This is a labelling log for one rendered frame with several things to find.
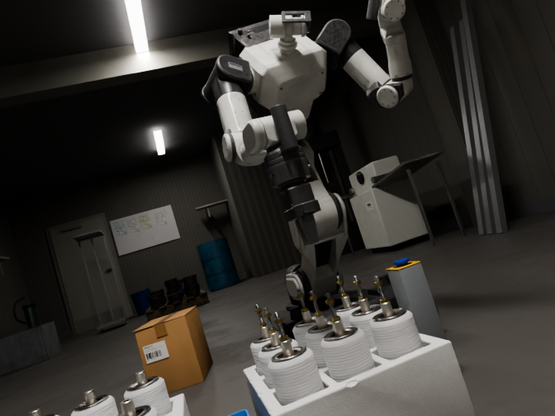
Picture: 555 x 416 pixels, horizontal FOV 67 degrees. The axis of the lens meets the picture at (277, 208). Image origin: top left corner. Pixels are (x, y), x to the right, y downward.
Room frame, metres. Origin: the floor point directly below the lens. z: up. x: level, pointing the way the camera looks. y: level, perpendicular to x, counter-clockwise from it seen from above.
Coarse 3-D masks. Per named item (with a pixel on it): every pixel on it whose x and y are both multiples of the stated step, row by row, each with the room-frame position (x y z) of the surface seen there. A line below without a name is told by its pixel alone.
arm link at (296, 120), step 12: (276, 108) 0.84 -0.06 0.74; (264, 120) 0.87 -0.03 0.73; (276, 120) 0.84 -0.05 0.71; (288, 120) 0.84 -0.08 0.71; (300, 120) 0.89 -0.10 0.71; (276, 132) 0.87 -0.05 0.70; (288, 132) 0.84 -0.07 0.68; (300, 132) 0.90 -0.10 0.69; (276, 144) 0.87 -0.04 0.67; (288, 144) 0.84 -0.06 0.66; (276, 156) 0.86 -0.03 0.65; (288, 156) 0.86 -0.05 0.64; (300, 156) 0.87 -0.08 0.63
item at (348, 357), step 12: (360, 336) 0.87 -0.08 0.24; (324, 348) 0.89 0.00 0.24; (336, 348) 0.86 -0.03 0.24; (348, 348) 0.86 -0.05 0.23; (360, 348) 0.87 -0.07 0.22; (336, 360) 0.87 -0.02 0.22; (348, 360) 0.86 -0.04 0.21; (360, 360) 0.86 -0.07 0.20; (372, 360) 0.89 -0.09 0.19; (336, 372) 0.87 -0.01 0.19; (348, 372) 0.86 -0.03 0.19; (360, 372) 0.86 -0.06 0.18
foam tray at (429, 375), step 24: (384, 360) 0.89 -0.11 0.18; (408, 360) 0.85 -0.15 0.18; (432, 360) 0.87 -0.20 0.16; (456, 360) 0.88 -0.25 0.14; (264, 384) 0.98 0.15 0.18; (336, 384) 0.84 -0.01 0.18; (360, 384) 0.83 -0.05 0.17; (384, 384) 0.84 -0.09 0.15; (408, 384) 0.85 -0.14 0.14; (432, 384) 0.86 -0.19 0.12; (456, 384) 0.87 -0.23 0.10; (264, 408) 0.87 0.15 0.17; (288, 408) 0.80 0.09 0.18; (312, 408) 0.80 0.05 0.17; (336, 408) 0.81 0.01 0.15; (360, 408) 0.82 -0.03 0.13; (384, 408) 0.83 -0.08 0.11; (408, 408) 0.85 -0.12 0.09; (432, 408) 0.86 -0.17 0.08; (456, 408) 0.87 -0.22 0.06
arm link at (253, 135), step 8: (256, 120) 0.87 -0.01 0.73; (248, 128) 0.89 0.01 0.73; (256, 128) 0.86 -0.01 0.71; (248, 136) 0.91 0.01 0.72; (256, 136) 0.86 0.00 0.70; (264, 136) 0.87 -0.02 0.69; (248, 144) 0.93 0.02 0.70; (256, 144) 0.87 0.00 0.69; (264, 144) 0.88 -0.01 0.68; (248, 152) 0.94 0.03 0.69; (256, 152) 0.92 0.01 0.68; (264, 152) 0.97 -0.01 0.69
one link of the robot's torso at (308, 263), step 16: (288, 224) 1.51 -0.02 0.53; (320, 240) 1.50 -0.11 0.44; (336, 240) 1.52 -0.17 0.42; (304, 256) 1.54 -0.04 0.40; (320, 256) 1.61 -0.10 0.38; (336, 256) 1.56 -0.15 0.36; (304, 272) 1.68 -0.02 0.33; (320, 272) 1.64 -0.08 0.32; (336, 272) 1.63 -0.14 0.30; (304, 288) 1.67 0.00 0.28; (320, 288) 1.66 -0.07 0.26; (336, 288) 1.70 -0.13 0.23
